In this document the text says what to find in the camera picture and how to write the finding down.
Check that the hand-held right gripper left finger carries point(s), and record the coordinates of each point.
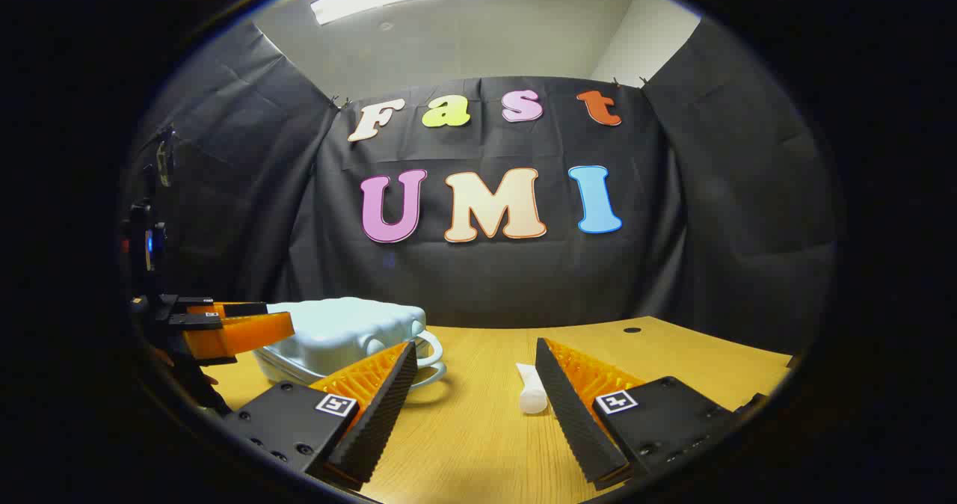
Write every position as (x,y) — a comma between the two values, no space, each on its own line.
(381,407)

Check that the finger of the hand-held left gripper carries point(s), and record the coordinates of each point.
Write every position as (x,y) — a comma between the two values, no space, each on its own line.
(198,323)
(247,309)

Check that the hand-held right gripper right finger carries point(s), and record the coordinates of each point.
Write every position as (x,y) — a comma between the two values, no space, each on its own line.
(576,414)

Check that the white squeeze tube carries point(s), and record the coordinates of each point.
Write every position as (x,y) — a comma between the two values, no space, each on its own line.
(531,392)

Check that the light blue suitcase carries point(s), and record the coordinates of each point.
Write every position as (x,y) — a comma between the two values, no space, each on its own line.
(336,328)

